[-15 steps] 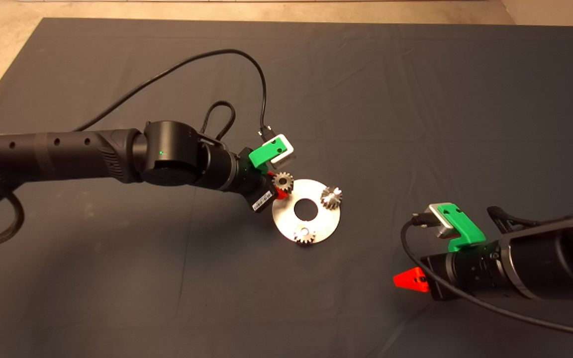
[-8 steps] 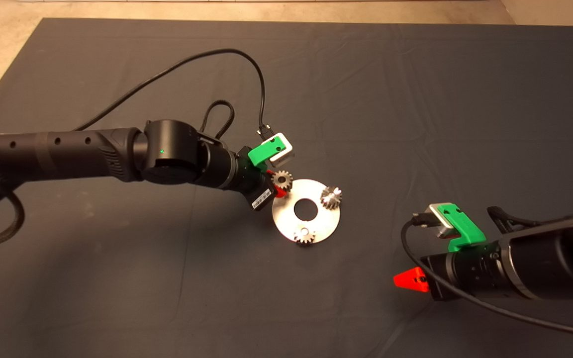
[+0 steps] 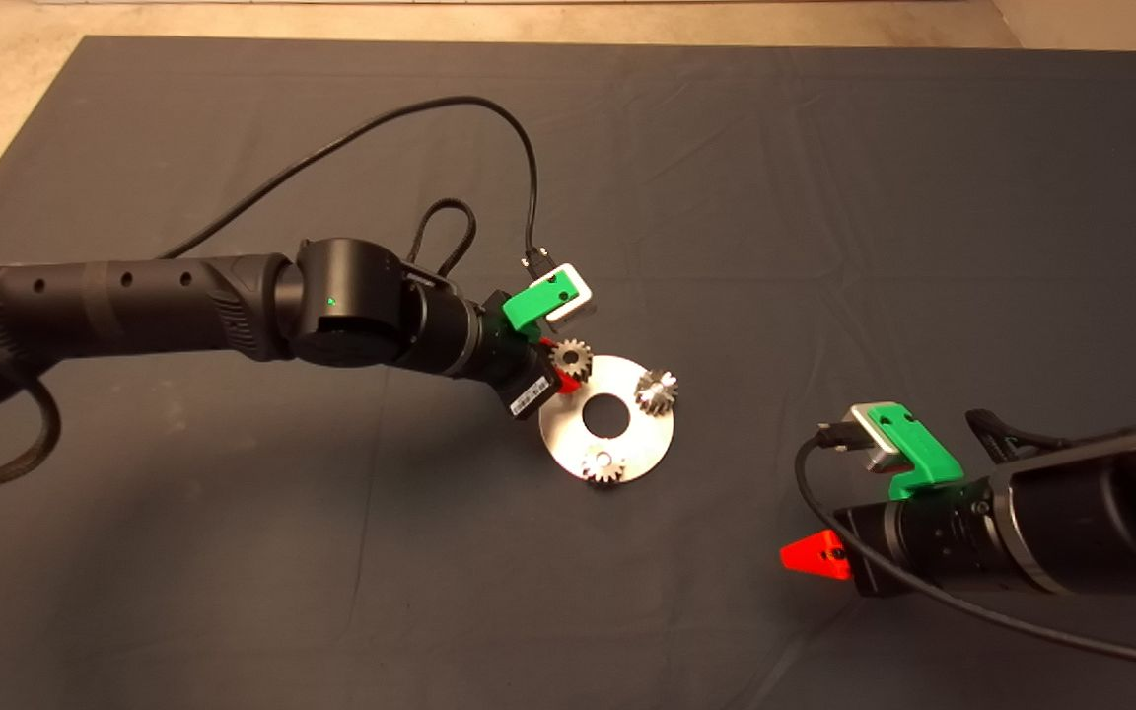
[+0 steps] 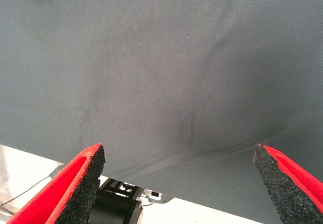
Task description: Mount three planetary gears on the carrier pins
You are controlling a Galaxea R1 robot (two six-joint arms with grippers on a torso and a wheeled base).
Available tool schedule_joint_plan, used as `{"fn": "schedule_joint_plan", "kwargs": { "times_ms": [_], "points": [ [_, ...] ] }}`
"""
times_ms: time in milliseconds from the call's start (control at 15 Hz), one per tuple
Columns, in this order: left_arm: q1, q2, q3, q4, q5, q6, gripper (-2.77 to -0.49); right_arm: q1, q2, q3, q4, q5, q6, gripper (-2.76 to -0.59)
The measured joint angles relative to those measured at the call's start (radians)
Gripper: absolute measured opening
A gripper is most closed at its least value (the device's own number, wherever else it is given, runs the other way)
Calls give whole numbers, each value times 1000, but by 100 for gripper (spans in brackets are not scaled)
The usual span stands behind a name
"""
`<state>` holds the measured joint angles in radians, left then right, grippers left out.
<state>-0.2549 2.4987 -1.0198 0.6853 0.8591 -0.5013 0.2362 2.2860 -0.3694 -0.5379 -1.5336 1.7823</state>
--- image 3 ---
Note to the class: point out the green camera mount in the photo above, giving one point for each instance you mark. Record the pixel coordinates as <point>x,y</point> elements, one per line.
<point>923,449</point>
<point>529,306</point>

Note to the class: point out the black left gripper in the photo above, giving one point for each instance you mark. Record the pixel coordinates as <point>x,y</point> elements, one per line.
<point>524,380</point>

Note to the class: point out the small silver camera box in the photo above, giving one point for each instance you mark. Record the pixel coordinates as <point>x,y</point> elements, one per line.
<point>578,296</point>
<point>869,429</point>

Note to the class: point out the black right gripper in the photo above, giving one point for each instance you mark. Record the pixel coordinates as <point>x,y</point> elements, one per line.
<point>923,542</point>

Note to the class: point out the dark grey table cloth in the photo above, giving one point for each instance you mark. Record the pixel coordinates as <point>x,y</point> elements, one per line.
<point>726,197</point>

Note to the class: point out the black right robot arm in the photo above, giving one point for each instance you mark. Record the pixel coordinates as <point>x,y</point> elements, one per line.
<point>1100,523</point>

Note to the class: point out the small steel planetary gear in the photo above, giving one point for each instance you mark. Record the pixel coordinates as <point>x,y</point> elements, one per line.
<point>652,397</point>
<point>578,370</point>
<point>600,473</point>

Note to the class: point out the round metal carrier plate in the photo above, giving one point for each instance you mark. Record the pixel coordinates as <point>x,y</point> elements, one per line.
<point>568,434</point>

